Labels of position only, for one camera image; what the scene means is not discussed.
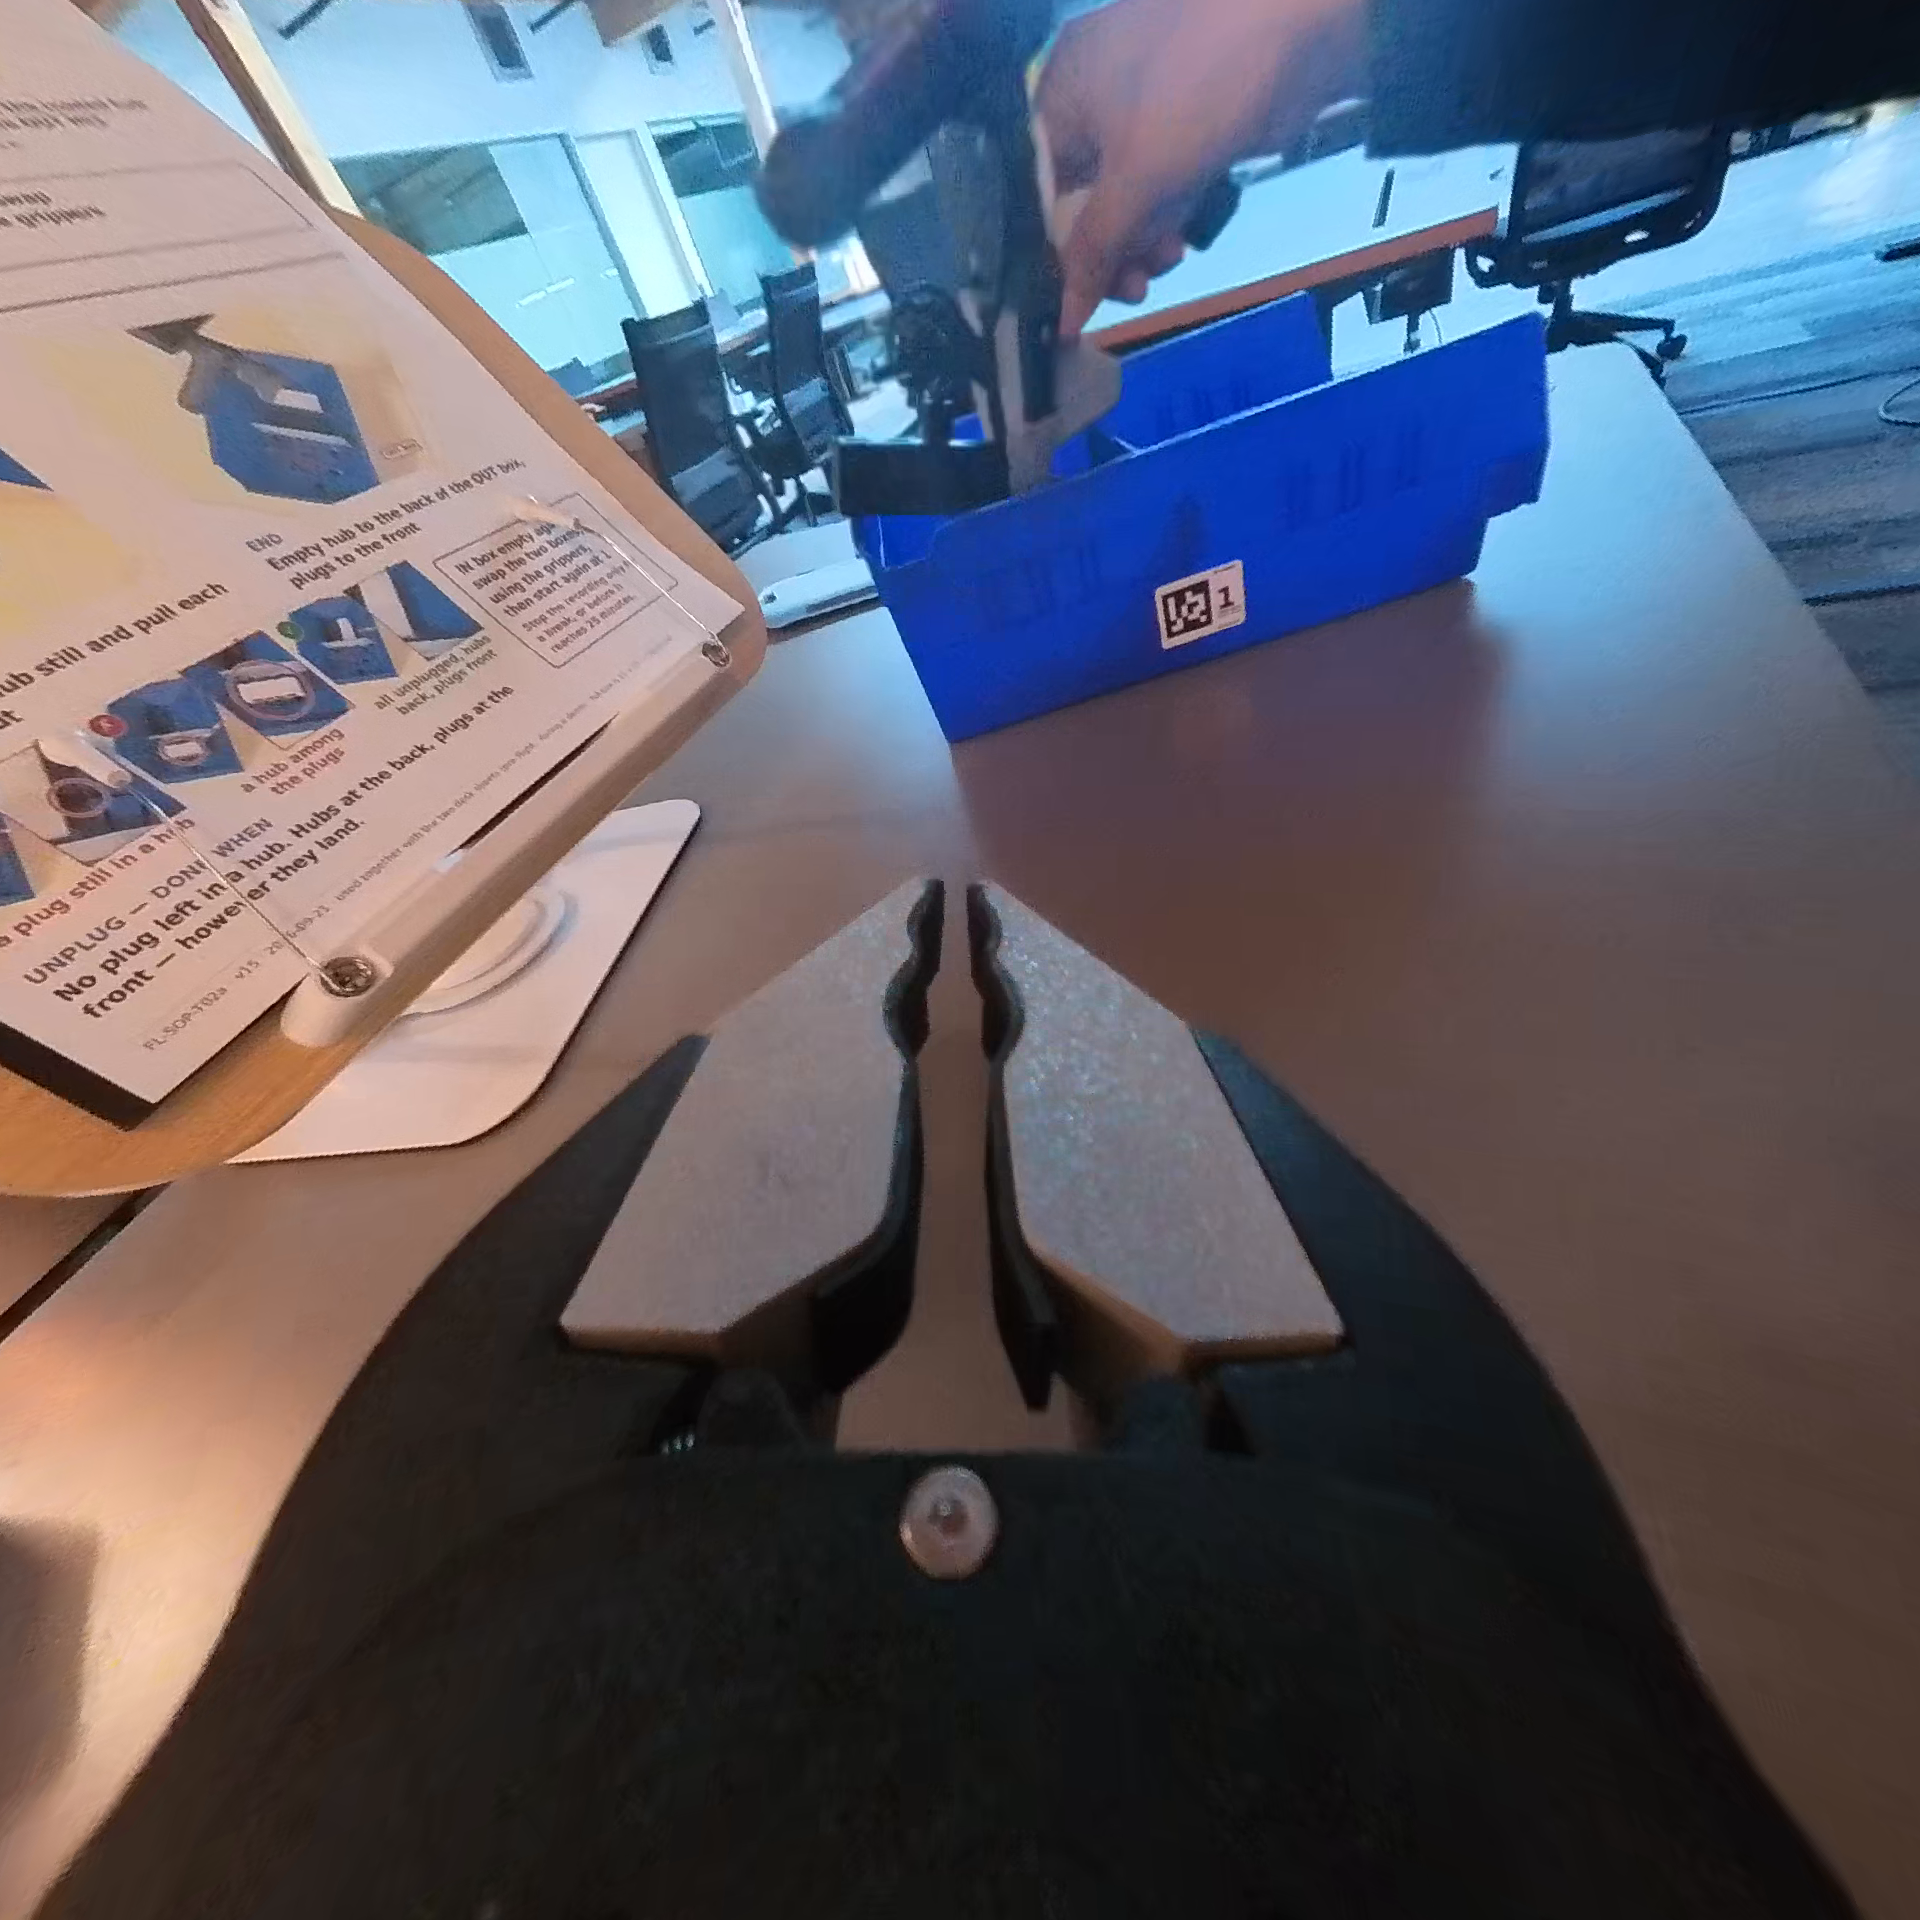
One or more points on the person's right hand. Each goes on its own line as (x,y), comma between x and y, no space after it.
(1184,105)

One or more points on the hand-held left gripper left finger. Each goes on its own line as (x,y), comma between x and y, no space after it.
(750,1154)

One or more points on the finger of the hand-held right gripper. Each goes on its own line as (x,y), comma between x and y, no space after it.
(1017,435)
(1083,393)

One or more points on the long wooden office desk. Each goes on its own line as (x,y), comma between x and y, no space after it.
(1320,263)

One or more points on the printed instruction sheet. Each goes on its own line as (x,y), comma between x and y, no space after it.
(254,494)

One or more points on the white flat device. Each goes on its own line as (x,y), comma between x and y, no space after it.
(810,597)

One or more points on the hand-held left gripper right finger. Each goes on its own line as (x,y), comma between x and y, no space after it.
(1141,1171)

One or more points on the white stand base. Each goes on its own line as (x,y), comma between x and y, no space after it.
(555,974)

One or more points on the blue plastic bin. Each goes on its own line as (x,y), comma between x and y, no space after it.
(1200,540)

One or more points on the black office chair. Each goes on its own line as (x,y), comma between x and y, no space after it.
(802,374)
(690,412)
(1612,211)

